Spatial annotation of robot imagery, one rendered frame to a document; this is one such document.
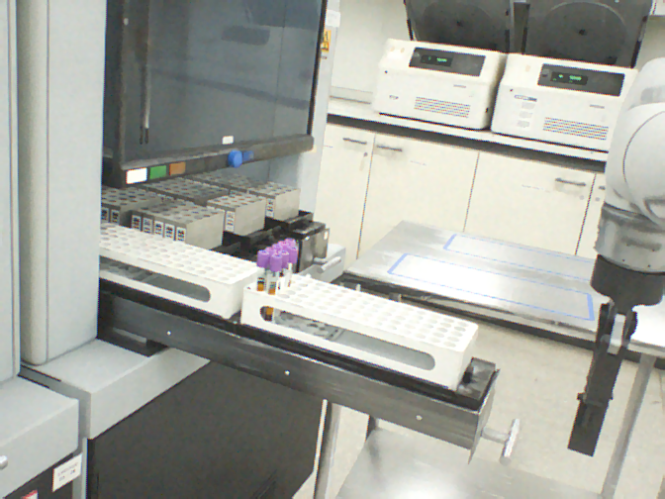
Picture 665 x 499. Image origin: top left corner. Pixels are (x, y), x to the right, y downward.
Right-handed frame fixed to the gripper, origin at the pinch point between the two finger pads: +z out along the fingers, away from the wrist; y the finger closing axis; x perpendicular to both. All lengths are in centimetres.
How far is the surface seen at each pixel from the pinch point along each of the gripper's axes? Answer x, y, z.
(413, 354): -22.5, -2.7, -0.8
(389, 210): -97, -229, 35
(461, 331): -16.9, -2.7, -5.9
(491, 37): -72, -270, -54
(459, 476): -19, -59, 52
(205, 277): -51, 5, -6
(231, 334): -44.8, 6.7, -0.4
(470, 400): -13.0, 5.7, -1.3
